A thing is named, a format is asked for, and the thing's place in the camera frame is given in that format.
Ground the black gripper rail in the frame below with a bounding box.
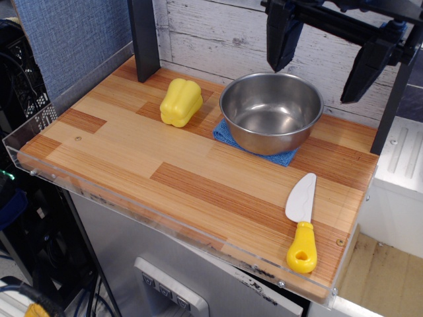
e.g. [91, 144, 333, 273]
[260, 1, 422, 104]

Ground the stainless steel bowl pan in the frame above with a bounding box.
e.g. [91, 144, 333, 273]
[219, 73, 324, 156]

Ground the blue folded cloth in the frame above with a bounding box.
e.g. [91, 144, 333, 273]
[212, 119, 299, 167]

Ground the clear acrylic table guard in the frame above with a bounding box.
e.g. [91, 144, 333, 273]
[5, 59, 377, 305]

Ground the yellow toy bell pepper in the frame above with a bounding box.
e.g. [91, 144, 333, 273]
[160, 78, 203, 127]

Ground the white toy sink unit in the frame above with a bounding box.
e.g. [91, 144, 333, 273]
[358, 117, 422, 258]

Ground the silver toy appliance front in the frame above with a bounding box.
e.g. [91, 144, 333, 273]
[69, 193, 309, 316]

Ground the black plastic crate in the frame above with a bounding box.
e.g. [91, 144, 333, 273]
[1, 36, 50, 129]

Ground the black right frame post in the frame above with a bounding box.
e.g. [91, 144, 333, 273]
[369, 42, 422, 155]

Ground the black frame post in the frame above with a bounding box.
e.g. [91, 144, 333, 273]
[128, 0, 161, 83]
[369, 42, 422, 155]

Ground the black left frame post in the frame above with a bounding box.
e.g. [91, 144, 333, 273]
[128, 0, 161, 83]

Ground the toy knife yellow handle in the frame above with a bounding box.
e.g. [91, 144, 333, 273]
[285, 173, 317, 273]

